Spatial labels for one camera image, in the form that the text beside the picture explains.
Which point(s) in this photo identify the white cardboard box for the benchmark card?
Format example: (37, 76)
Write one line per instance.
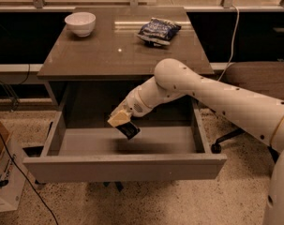
(11, 179)

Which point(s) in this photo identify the blue chip bag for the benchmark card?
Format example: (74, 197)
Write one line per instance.
(159, 32)

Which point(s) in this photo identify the black rxbar chocolate bar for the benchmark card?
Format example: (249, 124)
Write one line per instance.
(129, 130)

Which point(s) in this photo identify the open grey top drawer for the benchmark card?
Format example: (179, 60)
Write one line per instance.
(82, 147)

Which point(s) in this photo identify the white ceramic bowl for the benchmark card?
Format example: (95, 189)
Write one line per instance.
(81, 23)

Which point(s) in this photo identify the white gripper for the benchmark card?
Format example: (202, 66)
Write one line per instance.
(136, 105)

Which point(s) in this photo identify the grey office chair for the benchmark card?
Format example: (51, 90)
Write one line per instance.
(266, 78)

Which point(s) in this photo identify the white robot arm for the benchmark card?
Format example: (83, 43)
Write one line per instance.
(259, 115)

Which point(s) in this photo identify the grey drawer cabinet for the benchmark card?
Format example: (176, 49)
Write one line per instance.
(114, 52)

